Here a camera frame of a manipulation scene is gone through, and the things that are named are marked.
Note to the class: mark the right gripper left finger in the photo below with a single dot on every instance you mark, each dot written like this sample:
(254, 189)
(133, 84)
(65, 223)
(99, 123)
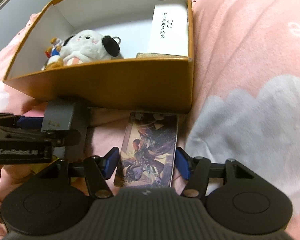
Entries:
(109, 162)

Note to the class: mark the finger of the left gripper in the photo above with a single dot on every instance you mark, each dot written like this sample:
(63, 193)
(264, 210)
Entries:
(57, 137)
(20, 121)

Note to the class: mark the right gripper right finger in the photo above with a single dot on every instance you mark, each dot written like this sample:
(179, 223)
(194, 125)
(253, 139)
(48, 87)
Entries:
(183, 163)

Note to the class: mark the dark grey small box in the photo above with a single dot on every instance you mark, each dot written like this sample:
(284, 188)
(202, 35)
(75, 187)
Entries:
(62, 115)

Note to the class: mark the illustrated art card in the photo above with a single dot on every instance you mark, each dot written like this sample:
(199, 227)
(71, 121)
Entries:
(148, 151)

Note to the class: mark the left human hand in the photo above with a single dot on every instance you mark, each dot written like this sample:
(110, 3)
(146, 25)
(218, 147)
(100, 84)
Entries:
(11, 177)

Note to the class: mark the brown white puppy plush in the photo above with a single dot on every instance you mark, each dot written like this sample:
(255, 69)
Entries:
(53, 62)

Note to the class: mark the blue white bear plush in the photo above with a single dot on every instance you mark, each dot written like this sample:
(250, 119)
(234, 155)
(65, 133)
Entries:
(54, 49)

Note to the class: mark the white dog plush toy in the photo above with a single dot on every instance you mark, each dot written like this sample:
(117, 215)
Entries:
(88, 46)

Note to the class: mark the long white paper box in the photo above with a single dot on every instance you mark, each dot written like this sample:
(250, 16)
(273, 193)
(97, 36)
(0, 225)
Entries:
(169, 29)

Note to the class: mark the pink patterned bed duvet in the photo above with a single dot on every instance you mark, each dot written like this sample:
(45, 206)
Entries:
(246, 96)

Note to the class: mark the orange cardboard storage box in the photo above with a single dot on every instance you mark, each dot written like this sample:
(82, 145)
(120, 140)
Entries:
(120, 54)

